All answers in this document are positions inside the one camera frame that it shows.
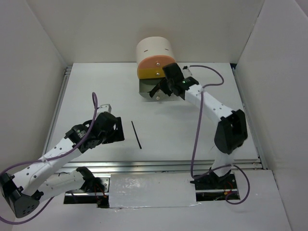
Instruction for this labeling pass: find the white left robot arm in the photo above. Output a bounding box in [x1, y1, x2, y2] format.
[0, 112, 125, 218]

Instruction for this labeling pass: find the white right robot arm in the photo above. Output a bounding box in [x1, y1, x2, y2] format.
[163, 63, 248, 189]

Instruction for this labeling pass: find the thin black makeup brush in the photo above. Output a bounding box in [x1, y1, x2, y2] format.
[131, 121, 142, 149]

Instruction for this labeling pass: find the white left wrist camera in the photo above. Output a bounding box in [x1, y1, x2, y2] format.
[98, 104, 112, 113]

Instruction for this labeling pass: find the cream round drawer organizer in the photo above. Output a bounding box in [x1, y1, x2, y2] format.
[136, 37, 175, 64]

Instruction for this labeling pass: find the white foam board cover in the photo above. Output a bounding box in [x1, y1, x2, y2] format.
[109, 173, 198, 208]

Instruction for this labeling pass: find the grey bottom drawer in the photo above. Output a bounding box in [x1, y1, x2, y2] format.
[139, 78, 177, 102]

